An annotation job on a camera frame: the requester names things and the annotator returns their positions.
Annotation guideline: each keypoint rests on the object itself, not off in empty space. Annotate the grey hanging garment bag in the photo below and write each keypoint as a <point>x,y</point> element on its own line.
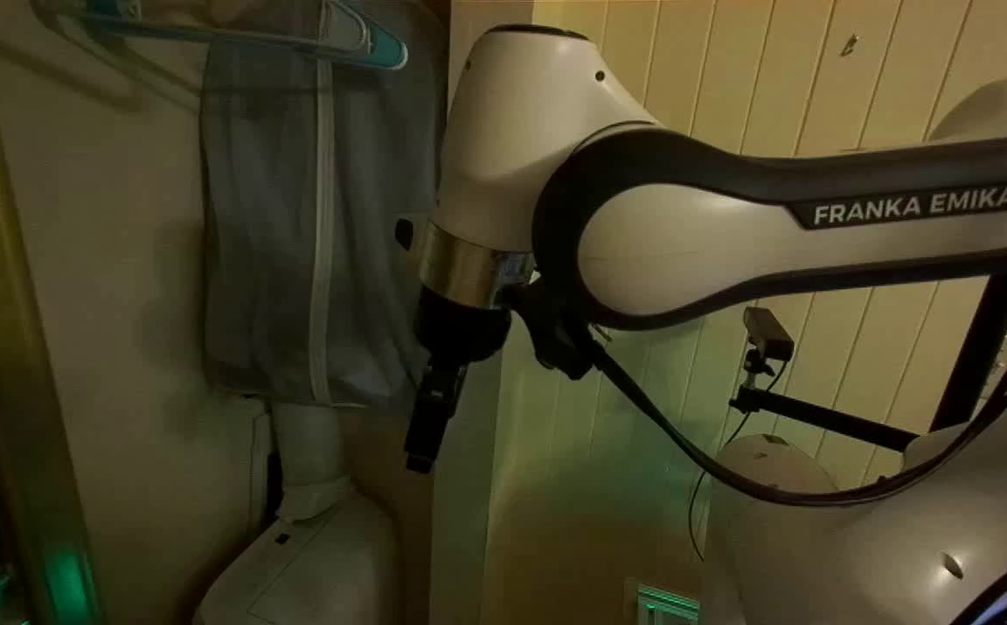
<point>298,232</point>

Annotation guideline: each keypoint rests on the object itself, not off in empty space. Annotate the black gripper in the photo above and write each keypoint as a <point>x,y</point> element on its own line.
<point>461,328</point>

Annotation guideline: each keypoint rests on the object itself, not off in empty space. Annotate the small black camera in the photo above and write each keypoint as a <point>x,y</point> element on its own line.
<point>764,334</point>

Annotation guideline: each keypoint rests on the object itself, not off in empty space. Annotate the white plastic floor appliance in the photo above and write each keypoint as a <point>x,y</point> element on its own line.
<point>308,543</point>

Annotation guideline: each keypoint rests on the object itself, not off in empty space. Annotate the cream panelled closet door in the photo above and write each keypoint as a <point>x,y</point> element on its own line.
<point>784,71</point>

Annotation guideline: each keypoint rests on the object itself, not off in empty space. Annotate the wooden closet door frame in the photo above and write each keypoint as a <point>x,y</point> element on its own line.
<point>18,350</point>

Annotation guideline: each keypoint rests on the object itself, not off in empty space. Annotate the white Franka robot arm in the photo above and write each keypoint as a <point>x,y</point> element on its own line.
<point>689,232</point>

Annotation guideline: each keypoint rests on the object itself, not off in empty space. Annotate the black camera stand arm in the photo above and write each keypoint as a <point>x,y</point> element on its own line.
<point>829,417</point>

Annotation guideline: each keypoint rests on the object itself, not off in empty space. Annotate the blue plastic coat hanger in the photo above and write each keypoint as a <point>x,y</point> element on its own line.
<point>349,39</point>

